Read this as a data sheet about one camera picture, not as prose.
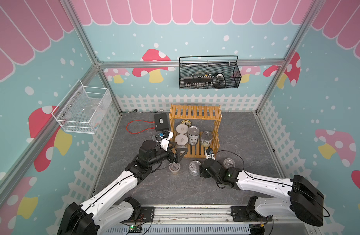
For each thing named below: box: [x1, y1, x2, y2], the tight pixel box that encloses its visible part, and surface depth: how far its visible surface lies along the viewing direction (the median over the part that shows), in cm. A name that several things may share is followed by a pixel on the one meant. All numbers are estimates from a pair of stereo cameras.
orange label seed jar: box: [168, 161, 181, 176], surface depth 87 cm
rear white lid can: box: [175, 123, 189, 135], surface depth 96 cm
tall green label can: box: [187, 125, 200, 146], surface depth 94 cm
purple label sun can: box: [200, 131, 213, 148], surface depth 96 cm
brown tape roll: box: [180, 119, 192, 128], surface depth 115 cm
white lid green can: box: [174, 134, 189, 148], surface depth 92 cm
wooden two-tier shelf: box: [169, 103, 223, 159], surface depth 93 cm
